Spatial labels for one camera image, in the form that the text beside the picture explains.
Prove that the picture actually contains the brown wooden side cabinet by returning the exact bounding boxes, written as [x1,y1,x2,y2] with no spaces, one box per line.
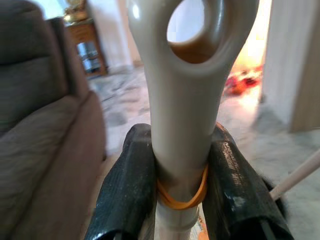
[65,19,109,77]

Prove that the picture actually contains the pale wooden door frame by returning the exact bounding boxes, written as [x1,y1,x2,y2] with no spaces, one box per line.
[261,0,320,134]

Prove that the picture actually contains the stacked metal pots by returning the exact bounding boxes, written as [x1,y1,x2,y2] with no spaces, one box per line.
[75,40,101,73]

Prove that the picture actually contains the beige broom with purple bristles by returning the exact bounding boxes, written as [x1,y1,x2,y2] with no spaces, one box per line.
[126,0,260,240]

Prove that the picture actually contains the gold ornament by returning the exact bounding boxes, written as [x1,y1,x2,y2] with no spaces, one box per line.
[62,0,89,23]

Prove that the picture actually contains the orange rubber band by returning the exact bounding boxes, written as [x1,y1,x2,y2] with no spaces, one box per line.
[155,165,210,211]

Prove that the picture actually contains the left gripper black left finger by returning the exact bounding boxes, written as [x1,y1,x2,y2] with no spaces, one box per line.
[84,123,158,240]

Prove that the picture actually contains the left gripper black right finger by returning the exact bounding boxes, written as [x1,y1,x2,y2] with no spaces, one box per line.
[203,122,296,240]

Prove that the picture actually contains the beige long-handled dustpan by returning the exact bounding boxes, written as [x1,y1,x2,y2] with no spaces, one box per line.
[268,148,320,202]

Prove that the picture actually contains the red items pile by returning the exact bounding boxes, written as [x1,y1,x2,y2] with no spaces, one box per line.
[224,64,264,96]

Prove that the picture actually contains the brown fabric sofa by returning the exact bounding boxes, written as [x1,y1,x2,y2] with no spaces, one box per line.
[0,0,108,240]

